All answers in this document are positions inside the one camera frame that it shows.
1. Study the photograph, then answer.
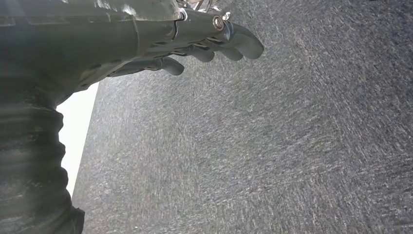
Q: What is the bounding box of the white board panel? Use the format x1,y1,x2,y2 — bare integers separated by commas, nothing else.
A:
56,82,100,197

